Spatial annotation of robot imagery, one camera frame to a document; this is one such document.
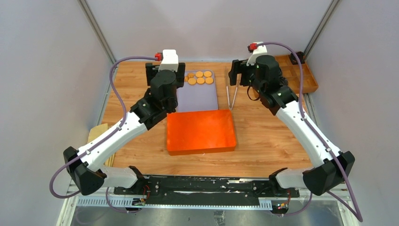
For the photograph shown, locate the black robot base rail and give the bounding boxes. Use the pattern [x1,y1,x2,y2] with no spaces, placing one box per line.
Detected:
[113,175,300,207]

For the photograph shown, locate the round yellow biscuit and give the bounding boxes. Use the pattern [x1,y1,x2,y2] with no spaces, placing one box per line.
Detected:
[196,77,206,84]
[187,78,197,85]
[203,71,212,78]
[205,77,214,84]
[195,71,204,78]

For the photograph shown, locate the metal tongs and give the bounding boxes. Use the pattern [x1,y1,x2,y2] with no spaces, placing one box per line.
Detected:
[224,66,241,111]

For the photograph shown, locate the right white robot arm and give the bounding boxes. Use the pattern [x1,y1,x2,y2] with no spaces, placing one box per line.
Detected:
[228,42,355,197]

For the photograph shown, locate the tan folded cloth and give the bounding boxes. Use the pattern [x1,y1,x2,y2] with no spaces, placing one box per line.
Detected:
[88,123,115,167]

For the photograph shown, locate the orange box lid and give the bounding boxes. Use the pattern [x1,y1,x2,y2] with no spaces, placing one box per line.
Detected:
[166,109,237,156]

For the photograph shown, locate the lavender cookie tray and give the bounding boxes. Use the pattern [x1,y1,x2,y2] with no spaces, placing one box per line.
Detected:
[177,69,218,113]

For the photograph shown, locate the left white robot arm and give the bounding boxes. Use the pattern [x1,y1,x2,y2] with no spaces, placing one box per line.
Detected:
[63,49,185,195]

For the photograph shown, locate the wooden divided organizer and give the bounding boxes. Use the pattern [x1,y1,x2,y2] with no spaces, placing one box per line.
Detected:
[272,55,319,94]

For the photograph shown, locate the black rolled fabric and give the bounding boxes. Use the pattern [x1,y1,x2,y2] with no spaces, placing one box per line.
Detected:
[289,51,305,65]

